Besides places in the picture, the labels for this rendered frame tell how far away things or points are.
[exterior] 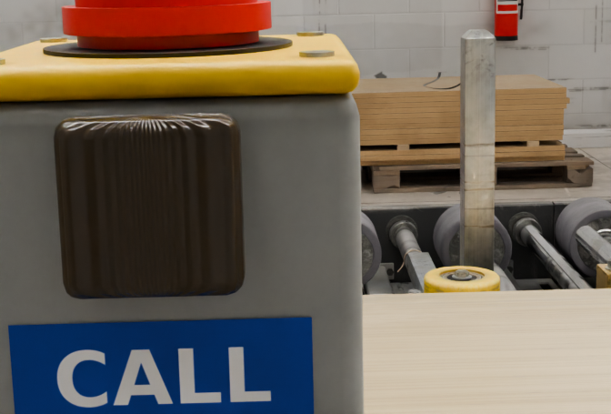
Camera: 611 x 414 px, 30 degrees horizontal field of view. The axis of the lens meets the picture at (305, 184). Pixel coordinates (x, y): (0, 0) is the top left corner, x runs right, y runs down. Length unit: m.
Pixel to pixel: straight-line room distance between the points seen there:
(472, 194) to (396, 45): 6.09
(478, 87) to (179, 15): 1.13
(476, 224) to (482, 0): 6.15
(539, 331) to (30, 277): 0.89
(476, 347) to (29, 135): 0.85
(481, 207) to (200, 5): 1.15
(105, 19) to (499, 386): 0.76
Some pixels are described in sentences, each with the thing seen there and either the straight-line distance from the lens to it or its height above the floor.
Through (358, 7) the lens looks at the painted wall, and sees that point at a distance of 7.38.
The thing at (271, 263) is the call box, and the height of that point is 1.19.
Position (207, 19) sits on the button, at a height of 1.23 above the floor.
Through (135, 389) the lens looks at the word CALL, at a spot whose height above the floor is 1.16.
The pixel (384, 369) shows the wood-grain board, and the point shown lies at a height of 0.90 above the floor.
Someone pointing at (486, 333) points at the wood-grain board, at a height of 0.90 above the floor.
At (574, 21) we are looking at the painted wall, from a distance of 7.60.
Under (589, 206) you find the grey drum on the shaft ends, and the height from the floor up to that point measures 0.85.
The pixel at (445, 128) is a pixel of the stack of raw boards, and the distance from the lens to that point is 6.20.
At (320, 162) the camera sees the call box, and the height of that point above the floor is 1.20.
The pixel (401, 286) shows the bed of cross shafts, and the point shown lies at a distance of 1.87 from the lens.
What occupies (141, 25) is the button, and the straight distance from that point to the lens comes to 0.21.
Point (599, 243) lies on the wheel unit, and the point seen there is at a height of 0.86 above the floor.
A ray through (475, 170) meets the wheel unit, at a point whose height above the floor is 1.00.
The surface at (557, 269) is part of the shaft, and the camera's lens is 1.63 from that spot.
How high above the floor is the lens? 1.24
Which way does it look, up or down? 11 degrees down
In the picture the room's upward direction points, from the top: 1 degrees counter-clockwise
